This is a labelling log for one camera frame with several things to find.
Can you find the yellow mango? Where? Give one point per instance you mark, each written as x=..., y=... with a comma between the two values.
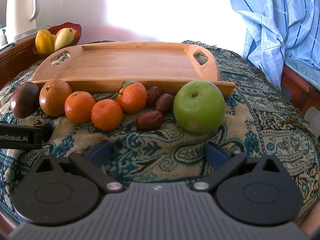
x=63, y=39

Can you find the teal paisley table cover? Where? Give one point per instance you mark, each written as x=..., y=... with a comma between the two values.
x=262, y=120

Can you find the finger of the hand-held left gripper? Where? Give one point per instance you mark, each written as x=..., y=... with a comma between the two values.
x=47, y=133

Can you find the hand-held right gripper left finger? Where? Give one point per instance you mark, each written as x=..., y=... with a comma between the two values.
x=100, y=152

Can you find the brown wooden cabinet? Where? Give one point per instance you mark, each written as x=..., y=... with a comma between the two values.
x=15, y=60

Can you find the dark purple round fruit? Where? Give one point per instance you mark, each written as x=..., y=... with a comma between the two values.
x=23, y=100

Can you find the dried red date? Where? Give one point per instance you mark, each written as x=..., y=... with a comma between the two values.
x=165, y=103
x=149, y=120
x=153, y=95

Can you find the small white bottle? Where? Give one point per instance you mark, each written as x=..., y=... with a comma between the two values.
x=2, y=37

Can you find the wooden chair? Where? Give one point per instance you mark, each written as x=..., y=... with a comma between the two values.
x=300, y=90

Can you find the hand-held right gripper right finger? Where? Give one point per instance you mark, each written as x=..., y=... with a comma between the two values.
x=215, y=153

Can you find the blue plaid cloth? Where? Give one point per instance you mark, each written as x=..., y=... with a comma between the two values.
x=275, y=17

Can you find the green apple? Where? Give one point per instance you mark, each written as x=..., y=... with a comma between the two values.
x=199, y=107

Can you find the red glass bowl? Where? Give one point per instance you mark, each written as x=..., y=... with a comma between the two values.
x=67, y=26

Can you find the wooden tray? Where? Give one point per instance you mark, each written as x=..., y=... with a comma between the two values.
x=125, y=62

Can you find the brownish orange citrus fruit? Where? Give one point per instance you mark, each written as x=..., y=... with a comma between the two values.
x=55, y=97

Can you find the white electric kettle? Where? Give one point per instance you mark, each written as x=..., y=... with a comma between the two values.
x=17, y=12

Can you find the small orange tangerine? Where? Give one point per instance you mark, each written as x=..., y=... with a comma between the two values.
x=107, y=115
x=80, y=107

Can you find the tangerine with green leaf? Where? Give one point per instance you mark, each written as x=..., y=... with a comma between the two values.
x=132, y=98

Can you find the yellow starfruit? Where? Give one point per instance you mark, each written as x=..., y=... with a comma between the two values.
x=44, y=41

